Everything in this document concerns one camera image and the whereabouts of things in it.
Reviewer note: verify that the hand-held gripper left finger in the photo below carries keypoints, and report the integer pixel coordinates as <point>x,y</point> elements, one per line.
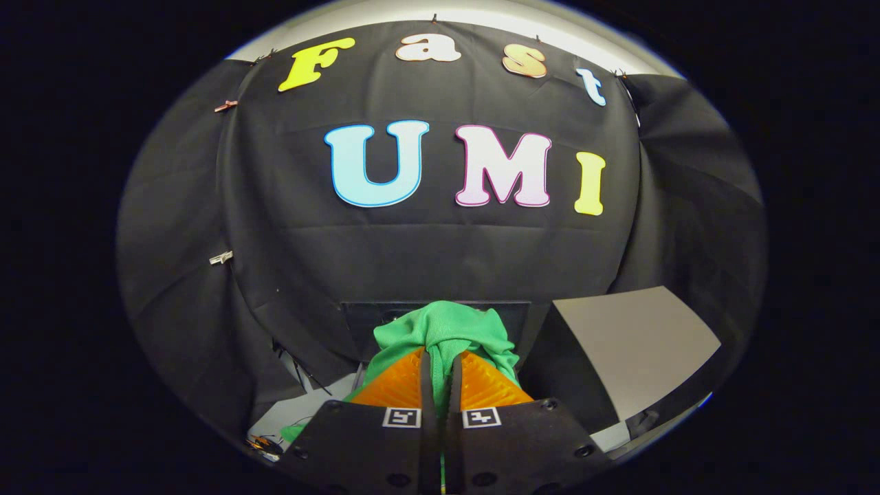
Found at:
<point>430,405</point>

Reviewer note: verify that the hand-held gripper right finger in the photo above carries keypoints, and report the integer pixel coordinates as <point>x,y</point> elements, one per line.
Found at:
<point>452,405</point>

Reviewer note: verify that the green polo shirt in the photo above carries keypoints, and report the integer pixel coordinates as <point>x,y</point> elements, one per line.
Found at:
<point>440,330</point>

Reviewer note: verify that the white clothes clip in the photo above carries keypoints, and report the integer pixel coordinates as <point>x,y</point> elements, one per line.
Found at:
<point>221,258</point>

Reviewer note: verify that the copper clothes clip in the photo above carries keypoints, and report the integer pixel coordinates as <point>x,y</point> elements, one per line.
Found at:
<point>225,105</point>

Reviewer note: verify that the black backdrop cloth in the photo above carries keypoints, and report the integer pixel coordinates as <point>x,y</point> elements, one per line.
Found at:
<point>447,254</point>

